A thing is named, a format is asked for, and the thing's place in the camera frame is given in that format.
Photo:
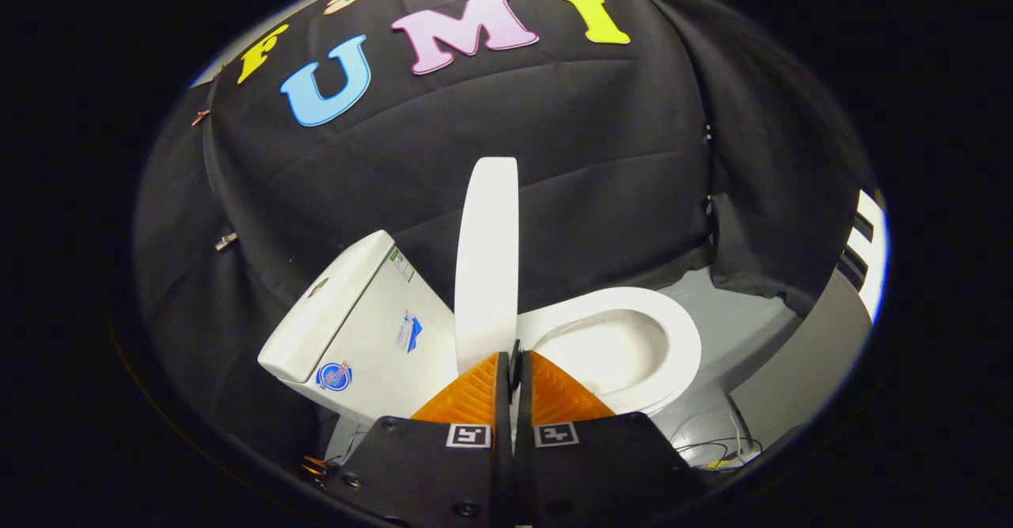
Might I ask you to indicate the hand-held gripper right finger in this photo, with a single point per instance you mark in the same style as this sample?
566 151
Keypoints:
586 472

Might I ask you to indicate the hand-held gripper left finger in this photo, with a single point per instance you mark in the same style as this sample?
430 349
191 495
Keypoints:
443 472

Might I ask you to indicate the white toilet lid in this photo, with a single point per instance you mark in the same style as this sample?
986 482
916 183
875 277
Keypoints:
487 259

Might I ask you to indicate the white toilet tank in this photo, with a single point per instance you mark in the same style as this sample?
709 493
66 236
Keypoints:
372 330

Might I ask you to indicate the white toilet bowl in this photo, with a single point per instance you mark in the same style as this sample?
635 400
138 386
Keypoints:
681 338

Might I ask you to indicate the grey board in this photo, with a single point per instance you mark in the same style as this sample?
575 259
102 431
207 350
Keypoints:
807 362

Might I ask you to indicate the silver clip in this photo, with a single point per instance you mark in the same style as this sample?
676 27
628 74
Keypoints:
225 241

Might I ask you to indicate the black backdrop cloth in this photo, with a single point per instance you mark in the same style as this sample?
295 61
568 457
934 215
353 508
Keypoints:
554 140

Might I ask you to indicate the black and white striped panel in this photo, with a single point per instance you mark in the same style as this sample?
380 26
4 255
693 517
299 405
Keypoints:
868 251

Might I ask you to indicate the red clip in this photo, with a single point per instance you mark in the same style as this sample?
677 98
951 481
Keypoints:
200 117

